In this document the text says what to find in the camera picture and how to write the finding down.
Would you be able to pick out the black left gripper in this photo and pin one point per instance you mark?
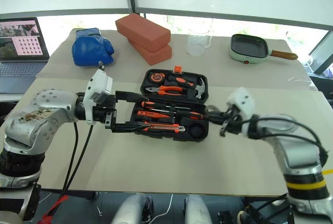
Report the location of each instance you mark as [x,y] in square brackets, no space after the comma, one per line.
[100,114]

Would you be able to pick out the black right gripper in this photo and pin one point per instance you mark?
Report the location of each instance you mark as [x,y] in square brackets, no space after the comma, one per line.
[235,123]

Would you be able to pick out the small black orange cutter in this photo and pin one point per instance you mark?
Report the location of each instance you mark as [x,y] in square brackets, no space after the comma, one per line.
[153,114]

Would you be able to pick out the large orange black utility knife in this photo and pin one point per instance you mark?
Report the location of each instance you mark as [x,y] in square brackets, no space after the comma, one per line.
[169,128]

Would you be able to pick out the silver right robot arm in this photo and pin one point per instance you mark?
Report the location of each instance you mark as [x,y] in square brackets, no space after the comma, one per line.
[296,153]

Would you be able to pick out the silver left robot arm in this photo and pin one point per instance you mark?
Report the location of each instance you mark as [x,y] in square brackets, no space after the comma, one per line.
[39,125]

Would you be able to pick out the black tool case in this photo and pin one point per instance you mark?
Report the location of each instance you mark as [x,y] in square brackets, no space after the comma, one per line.
[166,136]

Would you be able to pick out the orange black tape measure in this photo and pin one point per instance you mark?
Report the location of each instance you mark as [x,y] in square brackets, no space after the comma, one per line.
[156,76]

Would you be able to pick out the red brick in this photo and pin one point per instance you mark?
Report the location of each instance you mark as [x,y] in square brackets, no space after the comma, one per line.
[143,31]
[156,56]

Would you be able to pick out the grey cardboard sheet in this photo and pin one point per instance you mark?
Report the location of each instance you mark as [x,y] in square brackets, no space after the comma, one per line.
[166,166]

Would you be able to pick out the blue boxing glove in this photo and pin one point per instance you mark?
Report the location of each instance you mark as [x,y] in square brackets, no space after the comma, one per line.
[91,50]

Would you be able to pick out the green electric frying pan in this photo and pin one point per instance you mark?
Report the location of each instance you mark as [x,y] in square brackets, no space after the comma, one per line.
[248,50]

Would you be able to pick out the clear plastic measuring jug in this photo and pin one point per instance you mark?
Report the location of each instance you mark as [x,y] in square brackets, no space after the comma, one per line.
[196,44]

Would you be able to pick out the silver rounded shell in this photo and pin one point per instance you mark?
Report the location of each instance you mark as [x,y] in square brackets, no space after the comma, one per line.
[130,209]
[197,209]

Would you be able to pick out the small black floor box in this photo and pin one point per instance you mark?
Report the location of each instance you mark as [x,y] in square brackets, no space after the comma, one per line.
[225,217]

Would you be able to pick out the black shoe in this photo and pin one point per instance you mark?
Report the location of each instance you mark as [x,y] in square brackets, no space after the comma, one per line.
[247,216]

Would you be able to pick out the dark grey open laptop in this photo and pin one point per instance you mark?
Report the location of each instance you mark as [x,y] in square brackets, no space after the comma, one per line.
[20,70]

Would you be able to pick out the small purple packet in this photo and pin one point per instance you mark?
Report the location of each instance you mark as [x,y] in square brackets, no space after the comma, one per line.
[329,72]

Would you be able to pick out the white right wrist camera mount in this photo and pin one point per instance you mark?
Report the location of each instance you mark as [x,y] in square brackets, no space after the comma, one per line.
[245,101]

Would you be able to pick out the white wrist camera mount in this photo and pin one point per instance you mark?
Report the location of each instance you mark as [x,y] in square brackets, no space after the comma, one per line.
[245,101]
[100,83]

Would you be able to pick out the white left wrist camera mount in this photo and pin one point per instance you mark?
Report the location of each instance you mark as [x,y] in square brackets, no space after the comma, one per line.
[100,83]

